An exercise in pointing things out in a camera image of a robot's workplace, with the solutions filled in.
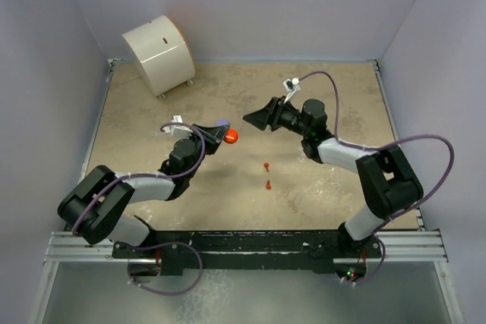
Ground orange earbud charging case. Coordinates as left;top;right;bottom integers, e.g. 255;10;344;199
223;128;238;144

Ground purple cable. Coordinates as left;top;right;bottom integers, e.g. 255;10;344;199
298;71;456;287
71;122;208;295

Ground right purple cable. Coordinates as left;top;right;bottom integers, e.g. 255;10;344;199
298;71;456;287

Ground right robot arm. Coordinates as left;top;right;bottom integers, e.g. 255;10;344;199
243;97;424;256

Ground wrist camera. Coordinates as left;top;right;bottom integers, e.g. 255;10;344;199
169;115;191;138
282;77;301;104

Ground lilac earbud charging case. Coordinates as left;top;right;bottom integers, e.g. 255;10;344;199
215;119;231;127

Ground white cylindrical box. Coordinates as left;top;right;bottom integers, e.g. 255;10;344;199
121;15;195;99

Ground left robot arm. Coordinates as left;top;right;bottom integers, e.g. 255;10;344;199
57;122;230;257

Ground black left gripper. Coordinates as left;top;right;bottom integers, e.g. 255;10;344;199
185;124;227;178

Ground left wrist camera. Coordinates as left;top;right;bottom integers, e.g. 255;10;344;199
169;115;191;138

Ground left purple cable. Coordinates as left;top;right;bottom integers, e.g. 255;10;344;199
71;122;208;295

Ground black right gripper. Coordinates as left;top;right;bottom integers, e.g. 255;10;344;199
243;96;309;137

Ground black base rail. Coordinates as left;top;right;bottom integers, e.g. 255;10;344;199
112;229;382;275

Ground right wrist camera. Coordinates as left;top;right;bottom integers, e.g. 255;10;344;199
282;77;301;104

